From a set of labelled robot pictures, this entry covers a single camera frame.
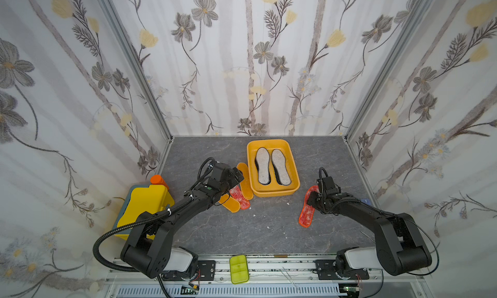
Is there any red white patterned insole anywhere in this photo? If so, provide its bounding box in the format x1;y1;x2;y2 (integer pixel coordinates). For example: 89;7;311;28
229;185;251;210

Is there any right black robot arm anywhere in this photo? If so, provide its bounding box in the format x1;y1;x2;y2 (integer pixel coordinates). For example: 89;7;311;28
307;176;432;277

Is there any grey felt insole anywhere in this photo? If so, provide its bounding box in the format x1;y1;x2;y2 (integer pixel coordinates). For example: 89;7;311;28
271;149;291;186
255;147;271;185

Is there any narrow yellow fuzzy insole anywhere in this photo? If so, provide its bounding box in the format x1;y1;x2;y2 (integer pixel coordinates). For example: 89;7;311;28
237;163;254;201

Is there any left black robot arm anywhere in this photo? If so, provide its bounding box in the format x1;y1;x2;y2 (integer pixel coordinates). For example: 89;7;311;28
93;158;244;279

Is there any wide yellow fuzzy insole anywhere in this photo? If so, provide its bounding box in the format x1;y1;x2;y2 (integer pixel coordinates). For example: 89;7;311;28
219;194;241;213

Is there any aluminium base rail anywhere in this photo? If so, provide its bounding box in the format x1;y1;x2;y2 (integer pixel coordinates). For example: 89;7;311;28
108;253;424;298

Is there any yellow plastic storage box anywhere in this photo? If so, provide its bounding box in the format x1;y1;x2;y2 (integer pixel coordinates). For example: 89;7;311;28
247;139;300;198

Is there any yellow lidded lunch box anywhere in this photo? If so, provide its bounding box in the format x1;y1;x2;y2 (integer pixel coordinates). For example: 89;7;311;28
112;185;175;229

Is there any orange cylinder bottle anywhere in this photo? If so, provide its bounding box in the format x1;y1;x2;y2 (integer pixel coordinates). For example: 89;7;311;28
150;175;169;189

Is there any blue pill organizer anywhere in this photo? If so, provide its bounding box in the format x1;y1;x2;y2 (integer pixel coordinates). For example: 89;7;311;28
361;198;372;206

